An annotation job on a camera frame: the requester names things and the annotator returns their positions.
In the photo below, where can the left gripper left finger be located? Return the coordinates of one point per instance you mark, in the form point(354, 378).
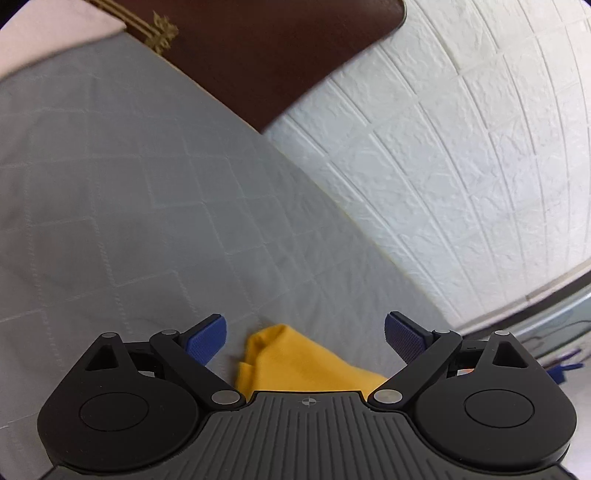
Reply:
point(186, 356)

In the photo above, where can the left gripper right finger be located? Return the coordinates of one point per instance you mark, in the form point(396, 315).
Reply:
point(427, 355)

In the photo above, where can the yellow cloth garment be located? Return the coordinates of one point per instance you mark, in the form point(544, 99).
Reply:
point(279, 358)

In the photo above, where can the glass sliding door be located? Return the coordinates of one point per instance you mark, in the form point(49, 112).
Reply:
point(554, 327)

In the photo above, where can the grey quilted bed cover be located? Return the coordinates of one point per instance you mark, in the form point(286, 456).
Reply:
point(133, 202)

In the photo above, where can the dark brown headboard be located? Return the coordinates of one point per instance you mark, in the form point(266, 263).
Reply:
point(258, 57)

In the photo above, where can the pink blanket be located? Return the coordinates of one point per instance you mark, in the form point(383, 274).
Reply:
point(44, 28)

